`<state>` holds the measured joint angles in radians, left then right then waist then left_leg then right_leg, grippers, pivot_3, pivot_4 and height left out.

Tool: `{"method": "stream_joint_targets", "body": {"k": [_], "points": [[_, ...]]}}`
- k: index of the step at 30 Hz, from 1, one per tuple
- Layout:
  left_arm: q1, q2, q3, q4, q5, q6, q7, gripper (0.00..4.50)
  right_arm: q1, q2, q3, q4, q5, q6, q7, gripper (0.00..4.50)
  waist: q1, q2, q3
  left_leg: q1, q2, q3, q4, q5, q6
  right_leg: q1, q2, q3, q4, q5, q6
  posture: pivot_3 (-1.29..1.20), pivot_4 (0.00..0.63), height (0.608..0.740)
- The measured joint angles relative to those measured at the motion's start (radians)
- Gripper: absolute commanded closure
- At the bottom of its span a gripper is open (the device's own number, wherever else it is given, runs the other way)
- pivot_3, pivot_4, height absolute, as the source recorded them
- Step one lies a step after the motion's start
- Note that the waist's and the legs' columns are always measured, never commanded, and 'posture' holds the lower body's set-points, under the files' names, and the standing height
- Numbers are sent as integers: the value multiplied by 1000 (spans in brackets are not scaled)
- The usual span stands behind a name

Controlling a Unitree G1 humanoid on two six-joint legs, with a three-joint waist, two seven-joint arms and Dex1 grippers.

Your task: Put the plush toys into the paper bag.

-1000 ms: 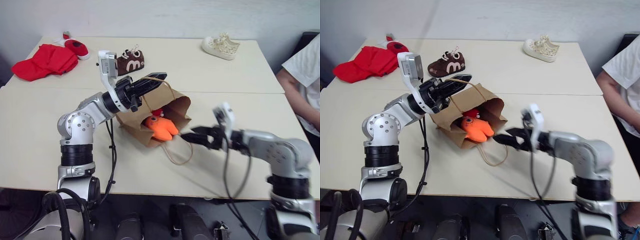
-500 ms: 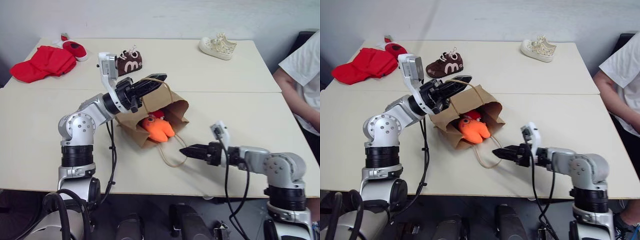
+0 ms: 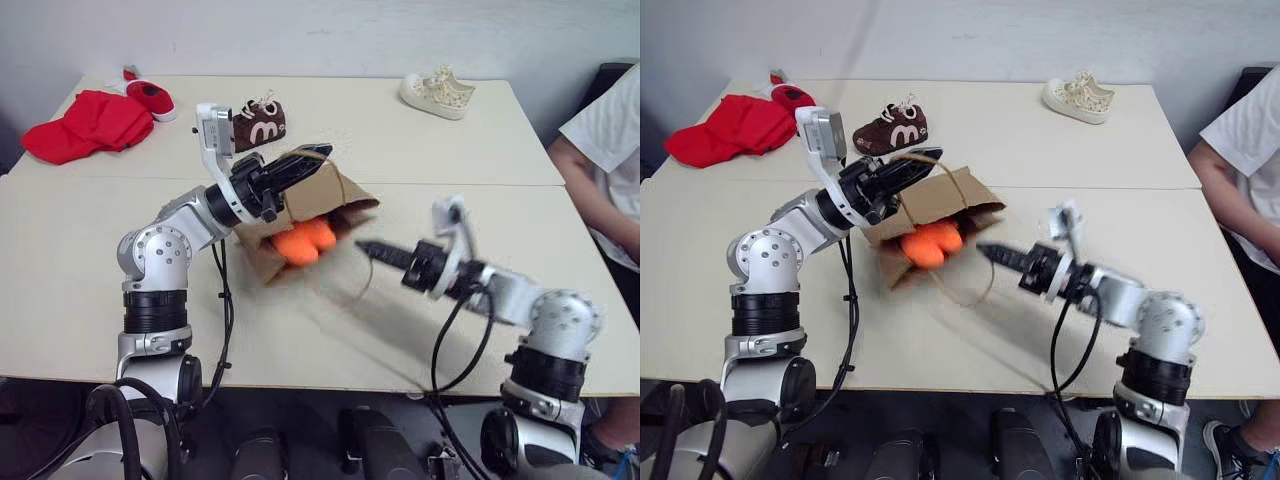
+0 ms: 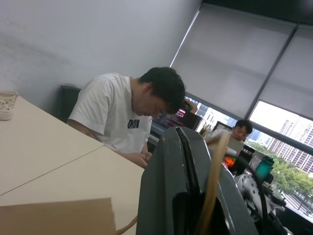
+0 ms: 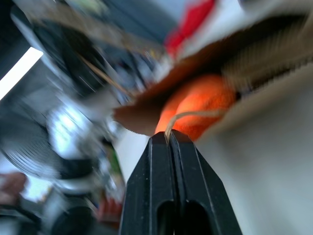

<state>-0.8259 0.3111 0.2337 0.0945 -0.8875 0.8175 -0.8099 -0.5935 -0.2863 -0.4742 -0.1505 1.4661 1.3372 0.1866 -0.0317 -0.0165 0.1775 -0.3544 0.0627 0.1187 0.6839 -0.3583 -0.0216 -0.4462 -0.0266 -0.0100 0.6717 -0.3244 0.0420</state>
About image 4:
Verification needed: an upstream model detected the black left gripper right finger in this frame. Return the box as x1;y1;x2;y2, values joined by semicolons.
176;126;260;235

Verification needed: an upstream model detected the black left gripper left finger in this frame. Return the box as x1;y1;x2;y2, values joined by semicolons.
138;126;199;235

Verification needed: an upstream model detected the orange toy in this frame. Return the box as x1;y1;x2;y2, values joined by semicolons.
224;156;237;168

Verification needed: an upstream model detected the teal water bottle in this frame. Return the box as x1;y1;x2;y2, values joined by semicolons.
254;156;275;185

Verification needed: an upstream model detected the person in background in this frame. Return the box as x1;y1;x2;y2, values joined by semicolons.
212;121;245;158

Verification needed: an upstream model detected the computer monitor with code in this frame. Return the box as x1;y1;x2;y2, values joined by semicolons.
149;107;203;134

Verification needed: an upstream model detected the dried grass bunch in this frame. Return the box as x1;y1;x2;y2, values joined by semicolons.
198;119;214;138

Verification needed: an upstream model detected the man with dark hair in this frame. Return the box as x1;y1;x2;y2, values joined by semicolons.
229;119;254;143

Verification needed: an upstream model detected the man in white T-shirt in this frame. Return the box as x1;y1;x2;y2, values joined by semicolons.
67;66;186;169

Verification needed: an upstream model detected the black office chair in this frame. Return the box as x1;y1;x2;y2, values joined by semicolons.
59;84;83;124

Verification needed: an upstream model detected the narrow grey roller blind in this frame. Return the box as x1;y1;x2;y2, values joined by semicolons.
258;26;313;114

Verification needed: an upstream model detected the wide grey roller blind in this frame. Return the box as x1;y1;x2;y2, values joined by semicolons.
169;4;298;121

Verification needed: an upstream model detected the cream woven basket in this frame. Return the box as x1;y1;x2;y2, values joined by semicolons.
0;91;20;121

